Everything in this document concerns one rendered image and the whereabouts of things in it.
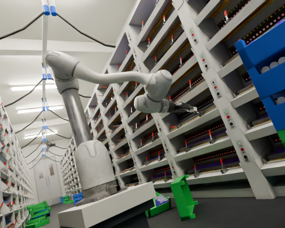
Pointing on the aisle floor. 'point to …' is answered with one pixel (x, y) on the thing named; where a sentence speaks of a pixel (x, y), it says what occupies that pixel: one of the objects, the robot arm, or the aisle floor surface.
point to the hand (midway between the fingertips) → (191, 109)
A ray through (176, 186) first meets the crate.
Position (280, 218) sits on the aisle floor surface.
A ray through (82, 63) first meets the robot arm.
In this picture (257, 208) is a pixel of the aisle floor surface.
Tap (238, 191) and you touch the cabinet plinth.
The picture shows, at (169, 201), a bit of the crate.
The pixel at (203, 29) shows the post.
